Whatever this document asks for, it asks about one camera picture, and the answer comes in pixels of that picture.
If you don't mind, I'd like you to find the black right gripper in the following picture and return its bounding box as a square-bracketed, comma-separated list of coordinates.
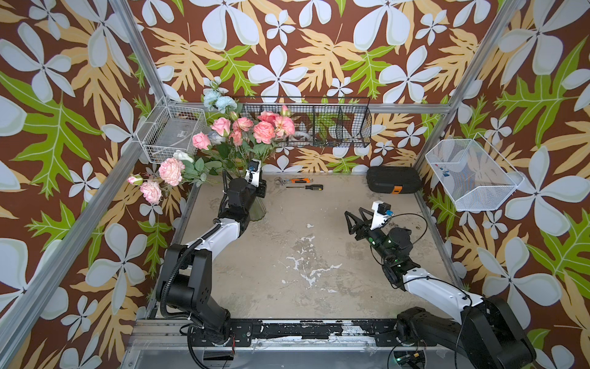
[346, 208, 394, 266]

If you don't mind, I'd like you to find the pink rose cluster stem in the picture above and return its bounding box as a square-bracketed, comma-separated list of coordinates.
[252, 105, 296, 162]

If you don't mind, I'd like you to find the pale pink carnation stem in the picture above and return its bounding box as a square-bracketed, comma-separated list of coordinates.
[127, 158, 221, 205]

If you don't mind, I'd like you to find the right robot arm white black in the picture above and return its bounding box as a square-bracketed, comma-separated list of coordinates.
[344, 201, 537, 368]

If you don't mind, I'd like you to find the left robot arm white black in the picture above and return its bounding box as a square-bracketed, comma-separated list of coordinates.
[155, 178, 267, 344]

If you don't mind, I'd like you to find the clear ribbed glass vase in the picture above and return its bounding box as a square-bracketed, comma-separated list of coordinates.
[249, 197, 267, 221]

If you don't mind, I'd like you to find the pink rose bunch in vase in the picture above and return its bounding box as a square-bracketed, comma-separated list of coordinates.
[207, 117, 253, 177]

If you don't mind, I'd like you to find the orange black adjustable wrench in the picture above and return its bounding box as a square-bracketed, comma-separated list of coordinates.
[275, 178, 313, 185]

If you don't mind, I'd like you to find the black zip case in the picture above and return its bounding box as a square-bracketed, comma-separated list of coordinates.
[366, 166, 423, 195]

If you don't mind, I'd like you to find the black yellow screwdriver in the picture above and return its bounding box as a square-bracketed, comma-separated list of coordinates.
[287, 184, 324, 191]

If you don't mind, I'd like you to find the pink rose stem left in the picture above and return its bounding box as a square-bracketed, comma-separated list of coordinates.
[191, 132, 216, 151]

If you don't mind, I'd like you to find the white rose stem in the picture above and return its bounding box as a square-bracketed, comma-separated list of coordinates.
[173, 150, 195, 163]

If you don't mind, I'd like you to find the light blue flower stem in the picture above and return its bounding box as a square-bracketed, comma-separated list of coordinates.
[203, 77, 238, 114]

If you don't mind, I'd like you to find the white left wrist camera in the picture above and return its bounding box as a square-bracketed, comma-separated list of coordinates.
[244, 159, 261, 188]

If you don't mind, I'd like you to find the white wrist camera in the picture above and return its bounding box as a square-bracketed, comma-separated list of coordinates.
[244, 159, 261, 188]
[370, 201, 393, 231]

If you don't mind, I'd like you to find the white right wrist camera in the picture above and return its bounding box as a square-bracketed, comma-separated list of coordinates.
[370, 201, 393, 231]

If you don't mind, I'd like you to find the black wire wall basket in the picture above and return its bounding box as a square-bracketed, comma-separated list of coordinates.
[238, 95, 372, 148]

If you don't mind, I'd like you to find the white wire basket left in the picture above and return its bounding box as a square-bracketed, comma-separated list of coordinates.
[136, 99, 209, 164]

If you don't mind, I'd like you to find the white wire basket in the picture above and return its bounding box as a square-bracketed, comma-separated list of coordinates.
[426, 134, 525, 212]
[136, 99, 209, 164]

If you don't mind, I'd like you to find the white wire basket right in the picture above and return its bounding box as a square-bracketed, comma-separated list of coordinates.
[426, 134, 525, 212]

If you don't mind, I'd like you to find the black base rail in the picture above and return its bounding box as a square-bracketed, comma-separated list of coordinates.
[222, 318, 436, 347]

